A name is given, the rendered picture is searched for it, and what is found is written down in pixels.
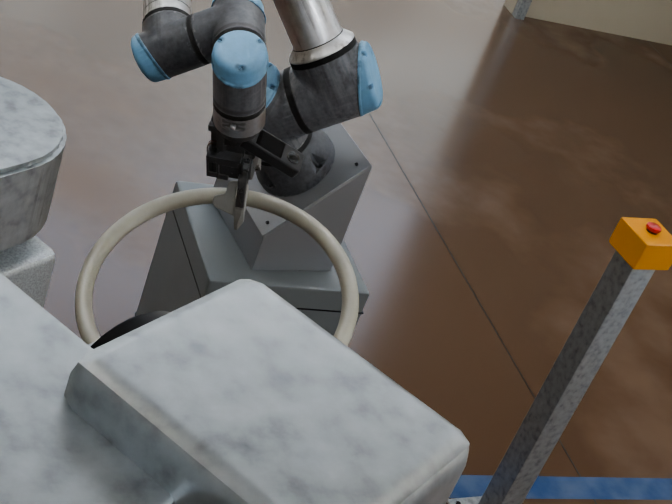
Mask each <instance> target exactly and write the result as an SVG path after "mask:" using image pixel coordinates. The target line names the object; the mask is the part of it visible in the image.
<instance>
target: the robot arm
mask: <svg viewBox="0 0 672 504"><path fill-rule="evenodd" d="M273 2H274V4H275V7H276V9H277V11H278V14H279V16H280V18H281V21H282V23H283V25H284V28H285V30H286V32H287V35H288V37H289V39H290V42H291V44H292V46H293V50H292V52H291V54H290V57H289V63H290V65H291V66H290V67H288V68H285V69H282V70H280V71H279V70H278V68H277V67H276V66H275V65H273V64H272V63H270V62H269V58H268V52H267V48H266V34H265V24H266V16H265V13H264V7H263V4H262V2H261V0H213V1H212V5H211V7H210V8H207V9H205V10H202V11H199V12H196V13H193V14H191V0H143V20H142V33H136V34H135V35H134V36H133V37H132V39H131V49H132V53H133V56H134V58H135V61H136V63H137V65H138V67H139V68H140V70H141V72H142V73H143V74H144V75H145V77H146V78H147V79H149V80H150V81H152V82H159V81H162V80H166V79H168V80H169V79H171V78H172V77H174V76H177V75H180V74H183V73H186V72H188V71H191V70H194V69H197V68H199V67H202V66H205V65H208V64H210V63H211V64H212V73H213V114H212V118H211V120H210V122H209V125H208V131H211V140H210V141H211V142H210V141H209V144H208V145H209V149H208V145H207V155H206V175H207V176H211V177H216V178H217V179H223V180H228V178H234V179H238V181H235V180H233V181H230V182H229V183H228V185H227V189H226V192H225V193H224V194H220V195H216V196H214V198H213V201H212V202H213V205H214V207H216V208H218V209H220V210H222V211H224V212H226V213H228V214H230V215H232V216H234V230H238V228H239V227H240V226H241V225H242V223H243V222H244V216H245V210H246V201H247V196H248V191H249V187H248V181H249V180H252V178H253V175H254V172H255V171H256V175H257V178H258V180H259V182H260V184H261V185H262V187H263V188H264V189H265V190H266V191H267V192H268V193H270V194H272V195H275V196H281V197H287V196H294V195H298V194H301V193H303V192H305V191H307V190H309V189H311V188H312V187H314V186H315V185H317V184H318V183H319V182H320V181H321V180H322V179H323V178H324V177H325V176H326V175H327V173H328V172H329V170H330V169H331V167H332V165H333V162H334V158H335V148H334V145H333V143H332V141H331V140H330V138H329V136H328V135H327V134H326V133H325V132H324V131H323V130H321V129H324V128H327V127H330V126H333V125H336V124H339V123H342V122H345V121H348V120H351V119H354V118H357V117H360V116H364V115H365V114H367V113H369V112H372V111H374V110H376V109H378V108H379V107H380V106H381V104H382V100H383V90H382V82H381V77H380V72H379V68H378V65H377V61H376V58H375V55H374V52H373V50H372V48H371V46H370V44H369V43H368V42H367V41H360V42H359V43H357V41H356V39H355V36H354V34H353V32H351V31H349V30H346V29H343V28H342V27H341V26H340V23H339V21H338V19H337V16H336V14H335V11H334V9H333V6H332V4H331V1H330V0H273ZM237 186H238V189H237ZM236 193H237V197H236Z"/></svg>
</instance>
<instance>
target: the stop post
mask: <svg viewBox="0 0 672 504"><path fill-rule="evenodd" d="M648 222H654V223H657V224H658V225H659V226H660V227H661V229H662V230H661V232H660V233H653V232H651V231H649V230H648V229H647V227H646V224H647V223H648ZM609 242H610V244H611V245H612V246H613V247H614V248H615V249H616V251H615V253H614V255H613V257H612V259H611V260H610V262H609V264H608V266H607V268H606V270H605V272H604V273H603V275H602V277H601V279H600V281H599V283H598V284H597V286H596V288H595V290H594V292H593V294H592V295H591V297H590V299H589V301H588V303H587V305H586V306H585V308H584V310H583V312H582V314H581V316H580V317H579V319H578V321H577V323H576V325H575V327H574V328H573V330H572V332H571V334H570V336H569V338H568V340H567V341H566V343H565V345H564V347H563V349H562V351H561V352H560V354H559V356H558V358H557V360H556V362H555V363H554V365H553V367H552V369H551V371H550V373H549V374H548V376H547V378H546V380H545V382H544V384H543V385H542V387H541V389H540V391H539V393H538V395H537V396H536V398H535V400H534V402H533V404H532V406H531V408H530V409H529V411H528V413H527V415H526V417H525V419H524V420H523V422H522V424H521V426H520V428H519V430H518V431H517V433H516V435H515V437H514V439H513V441H512V442H511V444H510V446H509V448H508V450H507V452H506V453H505V455H504V457H503V459H502V461H501V463H500V465H499V466H498V468H497V470H496V472H495V474H494V476H493V477H492V479H491V481H490V483H489V485H488V487H487V488H486V490H485V492H484V494H483V496H478V497H466V498H454V499H448V501H447V503H448V504H522V503H523V501H524V499H525V498H526V496H527V494H528V492H529V491H530V489H531V487H532V485H533V484H534V482H535V480H536V478H537V477H538V475H539V473H540V471H541V470H542V468H543V466H544V464H545V463H546V461H547V459H548V457H549V456H550V454H551V452H552V450H553V449H554V447H555V445H556V443H557V442H558V440H559V438H560V436H561V435H562V433H563V431H564V429H565V428H566V426H567V424H568V422H569V421H570V419H571V417H572V415H573V414H574V412H575V410H576V408H577V407H578V405H579V403H580V401H581V400H582V398H583V396H584V394H585V393H586V391H587V389H588V387H589V386H590V384H591V382H592V380H593V379H594V377H595V375H596V373H597V372H598V370H599V368H600V366H601V365H602V363H603V361H604V359H605V358H606V356H607V354H608V352H609V351H610V349H611V347H612V345H613V343H614V342H615V340H616V338H617V336H618V335H619V333H620V331H621V329H622V328H623V326H624V324H625V322H626V321H627V319H628V317H629V315H630V314H631V312H632V310H633V308H634V307H635V305H636V303H637V301H638V300H639V298H640V296H641V294H642V293H643V291H644V289H645V287H646V286H647V284H648V282H649V280H650V279H651V277H652V275H653V273H654V272H655V270H668V269H669V268H670V266H671V264H672V235H671V234H670V233H669V232H668V231H667V230H666V229H665V228H664V227H663V226H662V225H661V224H660V222H659V221H658V220H657V219H650V218H630V217H622V218H621V219H620V221H619V223H618V224H617V226H616V228H615V230H614V232H613V234H612V236H611V237H610V239H609Z"/></svg>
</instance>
